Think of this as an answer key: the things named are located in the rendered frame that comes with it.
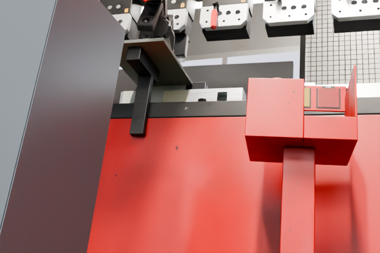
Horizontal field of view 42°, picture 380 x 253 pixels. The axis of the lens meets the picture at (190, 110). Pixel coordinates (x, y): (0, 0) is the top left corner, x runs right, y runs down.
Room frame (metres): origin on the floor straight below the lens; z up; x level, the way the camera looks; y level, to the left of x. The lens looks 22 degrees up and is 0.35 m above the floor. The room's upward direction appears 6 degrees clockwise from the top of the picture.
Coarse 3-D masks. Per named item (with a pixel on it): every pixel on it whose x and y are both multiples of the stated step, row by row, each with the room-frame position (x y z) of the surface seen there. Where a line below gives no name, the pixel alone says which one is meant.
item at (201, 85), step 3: (192, 84) 1.37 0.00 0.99; (195, 84) 1.37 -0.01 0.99; (198, 84) 1.36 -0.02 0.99; (201, 84) 1.36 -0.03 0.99; (204, 84) 1.36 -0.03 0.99; (186, 87) 1.38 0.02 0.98; (189, 87) 1.37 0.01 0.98; (192, 87) 1.37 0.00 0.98; (195, 87) 1.37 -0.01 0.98; (198, 87) 1.36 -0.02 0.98; (201, 87) 1.36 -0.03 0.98; (204, 87) 1.36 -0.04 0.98; (207, 87) 1.38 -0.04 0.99
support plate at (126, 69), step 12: (144, 48) 1.17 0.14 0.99; (156, 48) 1.16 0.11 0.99; (168, 48) 1.16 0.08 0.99; (120, 60) 1.26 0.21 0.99; (156, 60) 1.23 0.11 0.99; (168, 60) 1.23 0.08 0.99; (132, 72) 1.33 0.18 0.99; (168, 72) 1.30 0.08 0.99; (180, 72) 1.29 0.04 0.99; (156, 84) 1.39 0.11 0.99; (168, 84) 1.38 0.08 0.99; (180, 84) 1.37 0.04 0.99
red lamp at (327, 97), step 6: (318, 90) 0.98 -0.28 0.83; (324, 90) 0.97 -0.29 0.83; (330, 90) 0.97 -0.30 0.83; (336, 90) 0.97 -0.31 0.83; (318, 96) 0.98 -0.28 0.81; (324, 96) 0.97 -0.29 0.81; (330, 96) 0.97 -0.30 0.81; (336, 96) 0.97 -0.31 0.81; (318, 102) 0.98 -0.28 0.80; (324, 102) 0.97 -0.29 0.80; (330, 102) 0.97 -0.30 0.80; (336, 102) 0.97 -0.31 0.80
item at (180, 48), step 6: (180, 36) 1.39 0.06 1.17; (186, 36) 1.39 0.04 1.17; (180, 42) 1.39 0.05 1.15; (186, 42) 1.39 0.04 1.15; (174, 48) 1.40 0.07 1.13; (180, 48) 1.39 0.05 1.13; (186, 48) 1.40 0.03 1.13; (180, 54) 1.39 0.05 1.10; (186, 54) 1.40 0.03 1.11; (180, 60) 1.40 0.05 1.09
